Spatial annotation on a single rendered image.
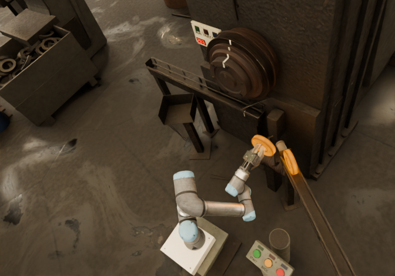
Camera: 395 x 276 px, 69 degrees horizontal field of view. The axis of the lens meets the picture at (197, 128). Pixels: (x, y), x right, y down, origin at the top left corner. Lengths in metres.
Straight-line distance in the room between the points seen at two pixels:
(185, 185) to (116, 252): 1.36
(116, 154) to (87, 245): 0.91
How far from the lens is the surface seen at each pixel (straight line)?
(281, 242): 1.89
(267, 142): 1.72
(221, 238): 2.16
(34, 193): 3.56
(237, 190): 1.71
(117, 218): 2.86
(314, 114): 1.86
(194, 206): 1.53
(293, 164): 1.79
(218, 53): 1.73
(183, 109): 2.39
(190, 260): 2.10
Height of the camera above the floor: 2.35
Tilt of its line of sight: 52 degrees down
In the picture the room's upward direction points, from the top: 24 degrees counter-clockwise
